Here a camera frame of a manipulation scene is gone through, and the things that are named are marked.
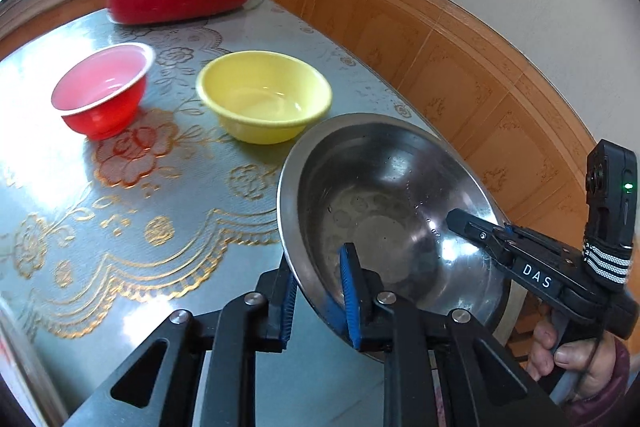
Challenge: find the person's right hand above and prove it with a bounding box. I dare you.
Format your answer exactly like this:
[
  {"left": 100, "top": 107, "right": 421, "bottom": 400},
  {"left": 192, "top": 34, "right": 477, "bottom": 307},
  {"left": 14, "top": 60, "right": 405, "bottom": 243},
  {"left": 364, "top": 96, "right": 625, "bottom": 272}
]
[{"left": 528, "top": 321, "right": 620, "bottom": 401}]

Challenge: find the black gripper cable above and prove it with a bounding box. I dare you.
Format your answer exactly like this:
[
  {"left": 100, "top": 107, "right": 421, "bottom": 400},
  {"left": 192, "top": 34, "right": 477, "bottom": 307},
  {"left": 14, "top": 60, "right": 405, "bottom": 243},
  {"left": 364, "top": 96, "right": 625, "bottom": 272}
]
[{"left": 575, "top": 297, "right": 610, "bottom": 404}]

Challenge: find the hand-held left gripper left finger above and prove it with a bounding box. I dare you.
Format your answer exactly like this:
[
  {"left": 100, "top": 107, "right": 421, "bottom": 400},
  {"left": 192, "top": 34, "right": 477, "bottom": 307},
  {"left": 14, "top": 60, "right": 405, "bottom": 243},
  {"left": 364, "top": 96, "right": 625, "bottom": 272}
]
[{"left": 65, "top": 259, "right": 301, "bottom": 427}]

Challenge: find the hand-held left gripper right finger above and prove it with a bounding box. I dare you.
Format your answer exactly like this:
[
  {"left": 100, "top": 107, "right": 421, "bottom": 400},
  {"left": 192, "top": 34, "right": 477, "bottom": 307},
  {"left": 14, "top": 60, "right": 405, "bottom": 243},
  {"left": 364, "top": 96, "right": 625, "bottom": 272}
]
[{"left": 339, "top": 243, "right": 566, "bottom": 427}]

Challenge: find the stainless steel bowl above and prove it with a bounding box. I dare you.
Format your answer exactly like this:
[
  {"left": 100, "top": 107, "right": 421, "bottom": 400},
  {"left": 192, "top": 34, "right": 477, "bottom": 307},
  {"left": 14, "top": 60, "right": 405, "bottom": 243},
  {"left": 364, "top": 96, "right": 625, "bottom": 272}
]
[{"left": 276, "top": 113, "right": 513, "bottom": 363}]

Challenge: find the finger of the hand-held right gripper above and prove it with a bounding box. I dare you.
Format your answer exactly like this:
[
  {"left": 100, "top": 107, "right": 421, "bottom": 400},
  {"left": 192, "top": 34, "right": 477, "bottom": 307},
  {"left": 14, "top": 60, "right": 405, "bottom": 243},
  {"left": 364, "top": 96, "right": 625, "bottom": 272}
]
[
  {"left": 446, "top": 208, "right": 511, "bottom": 258},
  {"left": 502, "top": 226, "right": 581, "bottom": 259}
]

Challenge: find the yellow plastic bowl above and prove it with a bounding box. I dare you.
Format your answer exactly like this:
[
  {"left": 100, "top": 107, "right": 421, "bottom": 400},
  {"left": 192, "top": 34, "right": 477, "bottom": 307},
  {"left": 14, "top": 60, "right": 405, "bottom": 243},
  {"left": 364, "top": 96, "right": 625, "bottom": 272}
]
[{"left": 195, "top": 51, "right": 333, "bottom": 144}]

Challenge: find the red plastic bowl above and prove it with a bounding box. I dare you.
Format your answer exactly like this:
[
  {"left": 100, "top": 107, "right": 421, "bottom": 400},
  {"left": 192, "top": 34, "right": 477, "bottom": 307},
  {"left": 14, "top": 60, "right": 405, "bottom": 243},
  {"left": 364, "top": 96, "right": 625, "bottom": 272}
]
[{"left": 51, "top": 42, "right": 156, "bottom": 141}]

